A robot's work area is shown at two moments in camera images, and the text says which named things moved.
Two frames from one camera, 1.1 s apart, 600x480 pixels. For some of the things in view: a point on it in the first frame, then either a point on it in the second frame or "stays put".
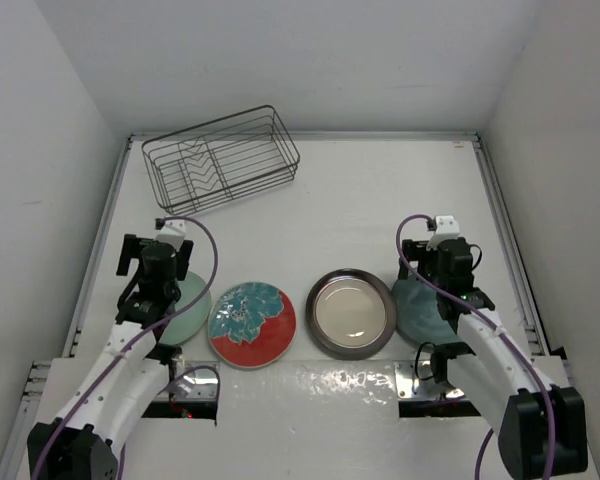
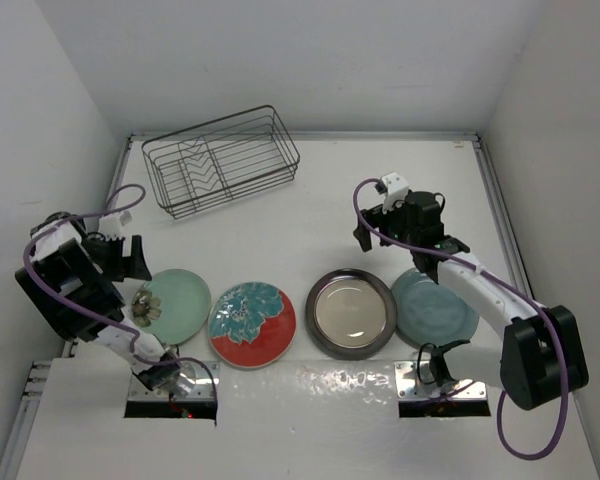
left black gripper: [130, 251] -> [122, 264]
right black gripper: [417, 251] -> [377, 215]
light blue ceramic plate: [418, 314] stays put
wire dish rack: [220, 159] stays put
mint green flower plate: [187, 324] stays put
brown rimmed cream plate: [350, 313] stays put
